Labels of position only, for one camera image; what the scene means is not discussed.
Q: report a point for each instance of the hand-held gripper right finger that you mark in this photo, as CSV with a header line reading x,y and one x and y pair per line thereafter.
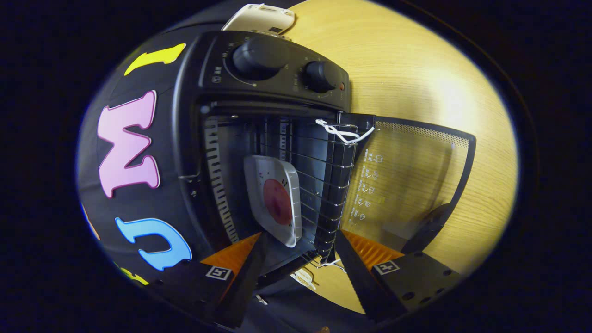
x,y
358,277

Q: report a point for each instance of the pink ham slice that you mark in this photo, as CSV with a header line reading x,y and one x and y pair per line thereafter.
x,y
277,201

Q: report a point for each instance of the white square plate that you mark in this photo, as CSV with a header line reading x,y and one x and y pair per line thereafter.
x,y
259,185

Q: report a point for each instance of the cream bread toaster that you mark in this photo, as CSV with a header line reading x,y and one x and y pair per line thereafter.
x,y
259,18

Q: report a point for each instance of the black toaster oven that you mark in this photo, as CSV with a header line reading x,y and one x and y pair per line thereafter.
x,y
277,88

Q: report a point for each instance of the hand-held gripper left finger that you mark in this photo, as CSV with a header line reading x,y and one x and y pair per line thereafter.
x,y
247,277

